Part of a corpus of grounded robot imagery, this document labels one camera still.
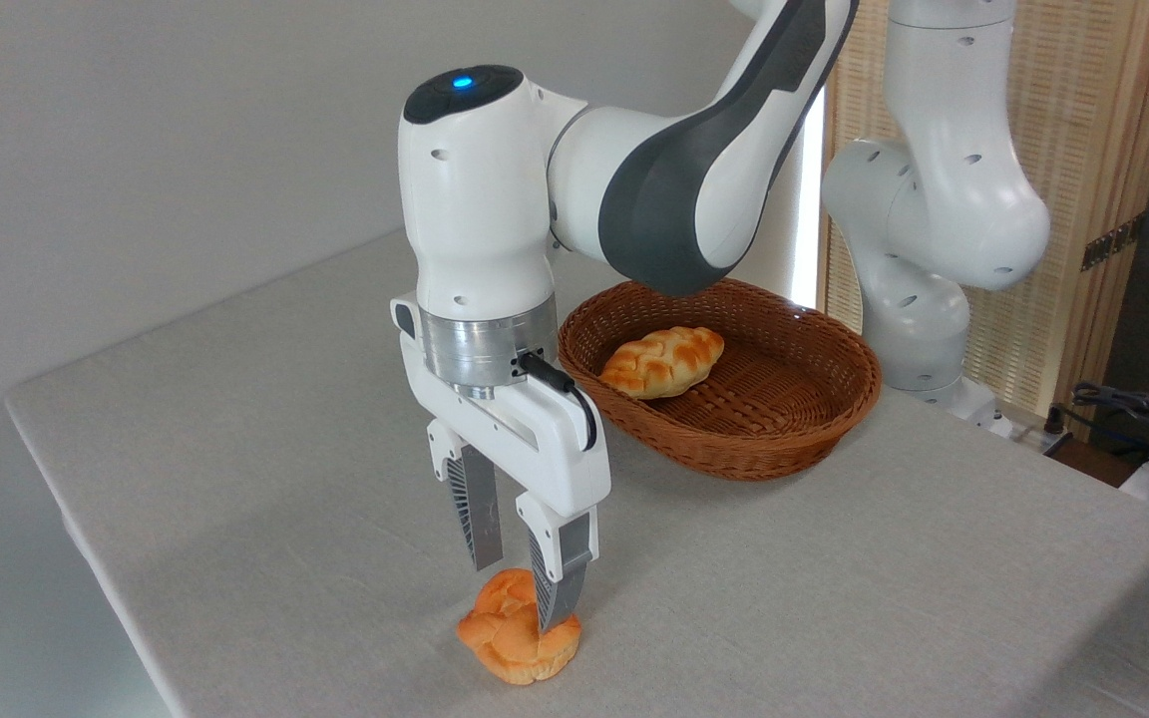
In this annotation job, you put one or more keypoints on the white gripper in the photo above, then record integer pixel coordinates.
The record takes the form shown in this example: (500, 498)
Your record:
(545, 449)

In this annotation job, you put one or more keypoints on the round knotted bread bun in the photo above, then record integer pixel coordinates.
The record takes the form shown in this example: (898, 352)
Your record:
(510, 648)

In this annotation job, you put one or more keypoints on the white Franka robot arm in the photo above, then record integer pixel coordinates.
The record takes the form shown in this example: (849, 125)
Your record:
(475, 219)

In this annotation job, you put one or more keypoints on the long braided bread loaf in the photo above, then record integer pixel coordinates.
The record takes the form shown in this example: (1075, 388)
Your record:
(664, 361)

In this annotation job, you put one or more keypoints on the brown oval wicker basket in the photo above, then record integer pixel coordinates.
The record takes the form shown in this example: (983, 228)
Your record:
(784, 419)

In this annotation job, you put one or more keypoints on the grey tablecloth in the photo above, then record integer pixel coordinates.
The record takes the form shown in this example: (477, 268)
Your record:
(285, 449)

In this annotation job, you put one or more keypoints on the dark metal screen hinge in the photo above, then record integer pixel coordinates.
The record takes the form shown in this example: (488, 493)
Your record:
(1113, 241)

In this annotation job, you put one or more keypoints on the bamboo folding screen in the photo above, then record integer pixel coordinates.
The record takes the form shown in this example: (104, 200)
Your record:
(1103, 100)

